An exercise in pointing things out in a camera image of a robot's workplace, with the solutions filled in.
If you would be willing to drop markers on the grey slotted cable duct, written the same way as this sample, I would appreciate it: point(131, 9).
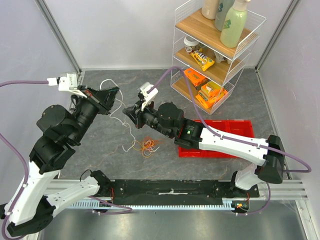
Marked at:
point(92, 204)

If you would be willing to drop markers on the white wire wooden shelf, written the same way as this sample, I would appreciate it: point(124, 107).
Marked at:
point(189, 21)

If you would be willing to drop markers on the orange snack box stack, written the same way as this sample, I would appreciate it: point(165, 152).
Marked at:
point(210, 93)

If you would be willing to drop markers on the yellow candy bag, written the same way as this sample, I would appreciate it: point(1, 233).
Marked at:
point(202, 60)

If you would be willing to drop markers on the white lidded cup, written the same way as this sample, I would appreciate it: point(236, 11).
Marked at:
point(190, 44)

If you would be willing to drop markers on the beige bottle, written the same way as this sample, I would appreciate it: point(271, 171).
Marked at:
point(210, 9)

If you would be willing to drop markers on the light green spray bottle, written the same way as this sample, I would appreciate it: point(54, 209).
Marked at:
point(234, 23)

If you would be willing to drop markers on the grey-green bottle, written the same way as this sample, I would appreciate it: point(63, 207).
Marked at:
point(223, 8)

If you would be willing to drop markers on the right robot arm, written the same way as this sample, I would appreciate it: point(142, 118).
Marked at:
point(265, 155)

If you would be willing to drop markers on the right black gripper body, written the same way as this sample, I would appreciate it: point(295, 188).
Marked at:
point(138, 116)

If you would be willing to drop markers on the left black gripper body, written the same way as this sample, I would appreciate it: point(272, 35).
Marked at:
point(101, 109)

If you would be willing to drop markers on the white object on shelf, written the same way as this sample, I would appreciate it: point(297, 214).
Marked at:
point(219, 58)

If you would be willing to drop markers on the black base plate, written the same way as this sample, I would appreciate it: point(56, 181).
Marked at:
point(173, 192)

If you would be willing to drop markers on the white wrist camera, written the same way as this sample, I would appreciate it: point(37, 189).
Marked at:
point(146, 94)
point(66, 83)

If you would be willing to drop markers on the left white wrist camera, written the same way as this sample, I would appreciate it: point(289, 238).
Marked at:
point(66, 83)

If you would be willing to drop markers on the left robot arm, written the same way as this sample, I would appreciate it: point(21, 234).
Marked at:
point(31, 210)

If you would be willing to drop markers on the orange snack pack upper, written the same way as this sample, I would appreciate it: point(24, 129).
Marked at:
point(196, 78)

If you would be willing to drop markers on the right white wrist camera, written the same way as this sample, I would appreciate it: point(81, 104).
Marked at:
point(146, 94)

